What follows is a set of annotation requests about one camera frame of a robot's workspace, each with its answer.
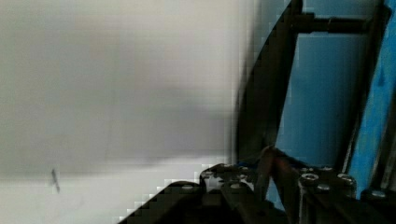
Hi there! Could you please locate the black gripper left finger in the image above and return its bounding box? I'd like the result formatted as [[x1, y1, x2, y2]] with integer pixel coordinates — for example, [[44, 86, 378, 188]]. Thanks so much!
[[200, 146, 275, 212]]

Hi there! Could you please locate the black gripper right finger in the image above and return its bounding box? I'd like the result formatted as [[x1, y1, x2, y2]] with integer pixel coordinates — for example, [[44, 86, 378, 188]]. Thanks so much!
[[270, 147, 356, 224]]

